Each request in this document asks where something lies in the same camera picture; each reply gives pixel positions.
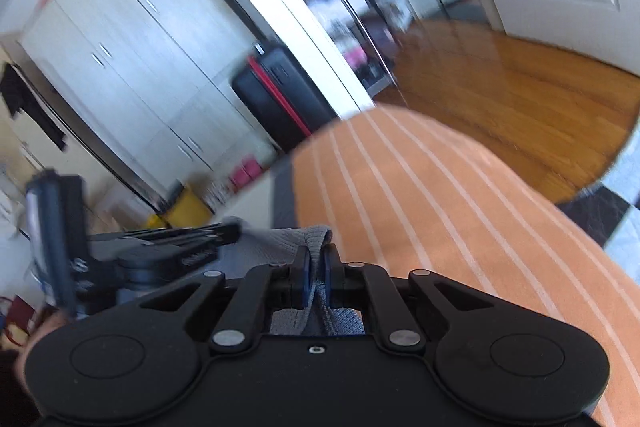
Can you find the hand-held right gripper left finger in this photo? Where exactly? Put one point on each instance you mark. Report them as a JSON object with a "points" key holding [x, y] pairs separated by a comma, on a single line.
{"points": [[301, 277]]}

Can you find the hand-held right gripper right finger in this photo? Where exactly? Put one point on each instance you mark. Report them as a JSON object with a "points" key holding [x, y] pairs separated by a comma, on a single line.
{"points": [[327, 277]]}

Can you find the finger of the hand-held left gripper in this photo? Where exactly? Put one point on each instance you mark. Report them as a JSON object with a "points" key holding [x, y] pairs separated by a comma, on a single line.
{"points": [[200, 232]]}

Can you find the grey knitted garment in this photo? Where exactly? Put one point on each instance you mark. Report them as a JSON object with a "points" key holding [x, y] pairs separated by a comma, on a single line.
{"points": [[280, 242]]}

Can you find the black hanging clothes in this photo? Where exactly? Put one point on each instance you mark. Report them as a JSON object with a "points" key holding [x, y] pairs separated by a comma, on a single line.
{"points": [[30, 102]]}

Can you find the person's left hand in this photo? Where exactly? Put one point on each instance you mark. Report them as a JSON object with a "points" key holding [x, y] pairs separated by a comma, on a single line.
{"points": [[40, 337]]}

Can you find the yellow bin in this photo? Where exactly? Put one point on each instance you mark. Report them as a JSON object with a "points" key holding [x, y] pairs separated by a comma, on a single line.
{"points": [[192, 207]]}

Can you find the pink slipper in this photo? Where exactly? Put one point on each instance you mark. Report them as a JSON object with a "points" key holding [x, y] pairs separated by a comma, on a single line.
{"points": [[238, 181], [252, 169]]}

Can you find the printed striped bed blanket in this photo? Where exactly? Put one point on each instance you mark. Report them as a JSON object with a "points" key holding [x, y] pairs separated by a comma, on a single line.
{"points": [[425, 207]]}

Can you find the dark red bag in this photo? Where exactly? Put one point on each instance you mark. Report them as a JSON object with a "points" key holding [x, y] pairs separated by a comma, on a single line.
{"points": [[17, 317]]}

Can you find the black suitcase with red stripe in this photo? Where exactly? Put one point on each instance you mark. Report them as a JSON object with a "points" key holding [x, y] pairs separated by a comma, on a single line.
{"points": [[280, 97]]}

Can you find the white wardrobe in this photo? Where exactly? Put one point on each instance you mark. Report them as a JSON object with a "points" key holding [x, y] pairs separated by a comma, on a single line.
{"points": [[125, 37]]}

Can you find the black white checkered mat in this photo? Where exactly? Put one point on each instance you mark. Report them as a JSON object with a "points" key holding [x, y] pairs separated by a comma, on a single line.
{"points": [[600, 202]]}

